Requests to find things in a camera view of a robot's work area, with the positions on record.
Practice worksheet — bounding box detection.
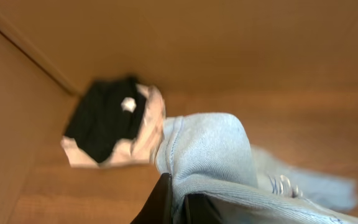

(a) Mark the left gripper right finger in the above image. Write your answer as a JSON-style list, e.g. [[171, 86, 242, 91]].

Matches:
[[183, 194, 222, 224]]

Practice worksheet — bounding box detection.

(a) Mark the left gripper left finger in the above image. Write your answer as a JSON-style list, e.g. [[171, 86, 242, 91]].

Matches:
[[131, 173, 173, 224]]

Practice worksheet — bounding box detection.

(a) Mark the light blue printed t-shirt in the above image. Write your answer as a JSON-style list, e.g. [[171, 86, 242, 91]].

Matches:
[[156, 113, 358, 223]]

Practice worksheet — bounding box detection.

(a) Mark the folded beige garment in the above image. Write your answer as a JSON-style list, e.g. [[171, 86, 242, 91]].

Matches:
[[61, 84, 165, 169]]

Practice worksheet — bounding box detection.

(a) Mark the folded black garment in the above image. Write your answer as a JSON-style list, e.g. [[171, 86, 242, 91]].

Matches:
[[64, 76, 146, 164]]

